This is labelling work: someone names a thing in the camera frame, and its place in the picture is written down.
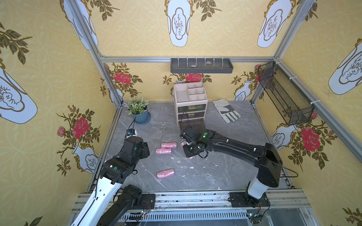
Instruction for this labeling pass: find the grey wall shelf tray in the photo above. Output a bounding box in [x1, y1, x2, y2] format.
[170, 57, 234, 74]

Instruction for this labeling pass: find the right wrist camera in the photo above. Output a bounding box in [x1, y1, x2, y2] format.
[181, 126, 201, 140]

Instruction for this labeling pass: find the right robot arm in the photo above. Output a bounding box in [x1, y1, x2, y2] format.
[180, 127, 282, 200]

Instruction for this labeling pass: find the grey work glove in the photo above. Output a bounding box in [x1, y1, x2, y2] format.
[213, 99, 241, 123]

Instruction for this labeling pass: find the black wire mesh basket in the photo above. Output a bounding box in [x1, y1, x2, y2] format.
[257, 62, 314, 125]

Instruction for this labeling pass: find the potted green plant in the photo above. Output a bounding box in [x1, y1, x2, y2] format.
[126, 97, 151, 125]

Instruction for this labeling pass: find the beige drawer organizer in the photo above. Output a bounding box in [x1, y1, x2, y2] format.
[173, 82, 208, 127]

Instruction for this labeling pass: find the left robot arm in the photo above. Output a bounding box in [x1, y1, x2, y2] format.
[72, 136, 150, 226]

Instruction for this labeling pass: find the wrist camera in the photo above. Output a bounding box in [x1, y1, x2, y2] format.
[125, 128, 138, 138]
[181, 126, 201, 140]

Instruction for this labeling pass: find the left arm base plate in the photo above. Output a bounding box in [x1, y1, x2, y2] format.
[136, 194, 156, 210]

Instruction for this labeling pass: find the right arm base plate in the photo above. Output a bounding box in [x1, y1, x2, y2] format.
[228, 192, 270, 208]

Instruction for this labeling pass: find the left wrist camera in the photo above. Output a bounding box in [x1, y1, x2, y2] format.
[125, 128, 138, 138]

